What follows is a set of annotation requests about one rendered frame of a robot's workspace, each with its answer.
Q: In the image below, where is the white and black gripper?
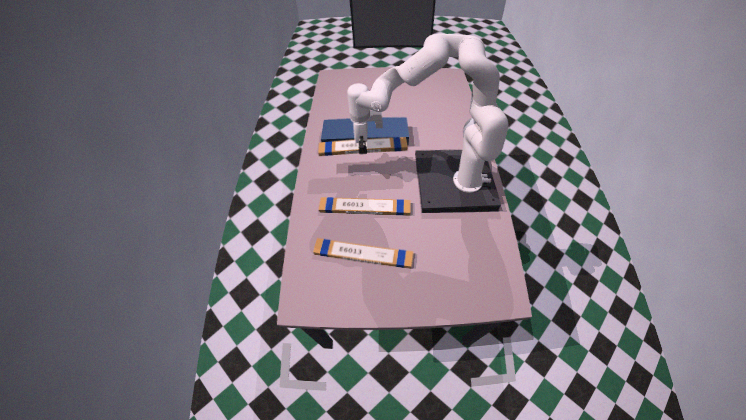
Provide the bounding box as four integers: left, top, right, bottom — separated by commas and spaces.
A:
351, 120, 368, 154

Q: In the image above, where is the blue rectangular block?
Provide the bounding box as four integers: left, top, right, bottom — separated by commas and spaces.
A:
321, 117, 409, 146

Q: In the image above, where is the orange box with blue bands and white label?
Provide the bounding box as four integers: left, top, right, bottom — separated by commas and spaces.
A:
313, 238, 413, 269

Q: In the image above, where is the orange flat pack with blue bands and white label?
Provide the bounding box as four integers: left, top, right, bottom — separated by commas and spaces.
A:
319, 197, 410, 216

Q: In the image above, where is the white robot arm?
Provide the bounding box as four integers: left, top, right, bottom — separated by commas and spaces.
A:
347, 34, 508, 193

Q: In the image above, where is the tan rectangular pack with blue bands and white label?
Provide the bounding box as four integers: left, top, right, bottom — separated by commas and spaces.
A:
318, 137, 408, 156

